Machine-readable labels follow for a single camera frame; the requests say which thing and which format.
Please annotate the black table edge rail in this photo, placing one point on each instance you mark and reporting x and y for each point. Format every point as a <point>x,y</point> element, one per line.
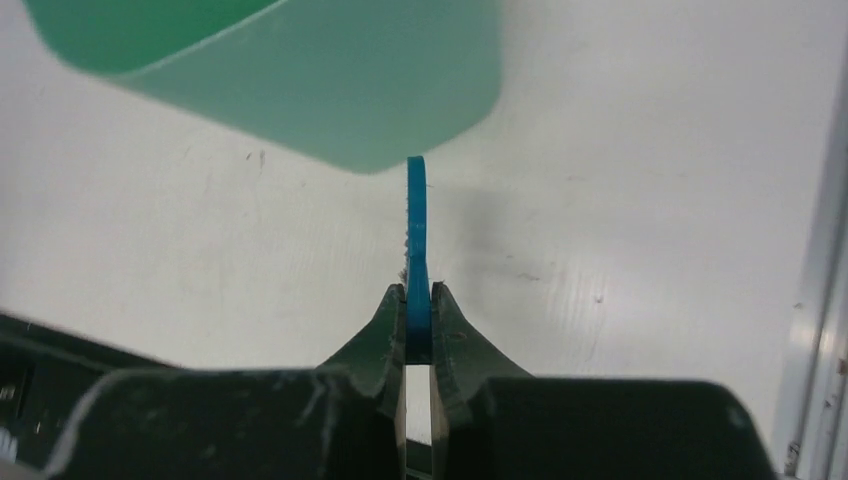
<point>44,372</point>

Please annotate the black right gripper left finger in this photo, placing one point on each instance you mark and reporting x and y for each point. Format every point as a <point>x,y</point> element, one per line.
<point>341,420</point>

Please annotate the green plastic bin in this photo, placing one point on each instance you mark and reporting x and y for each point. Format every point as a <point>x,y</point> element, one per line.
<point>361,85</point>

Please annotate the blue hand brush black bristles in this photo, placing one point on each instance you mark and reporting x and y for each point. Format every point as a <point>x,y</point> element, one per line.
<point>417,285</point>

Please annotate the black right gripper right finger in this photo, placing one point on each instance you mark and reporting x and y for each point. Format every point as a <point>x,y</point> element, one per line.
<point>491,419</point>

